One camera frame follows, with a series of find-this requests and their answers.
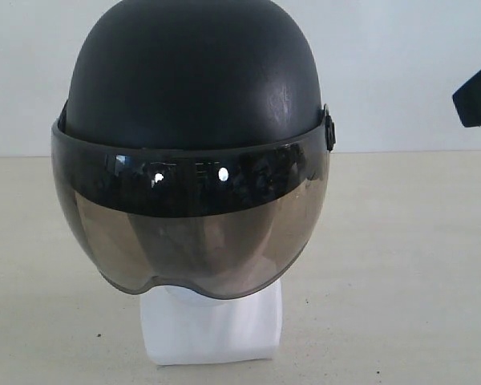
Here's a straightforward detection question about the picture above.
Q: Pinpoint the black helmet with visor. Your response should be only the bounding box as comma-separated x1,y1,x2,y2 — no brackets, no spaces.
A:
51,1,335,300

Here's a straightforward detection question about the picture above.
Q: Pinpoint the white mannequin head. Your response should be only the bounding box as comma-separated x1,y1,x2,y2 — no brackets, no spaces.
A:
139,280,283,366

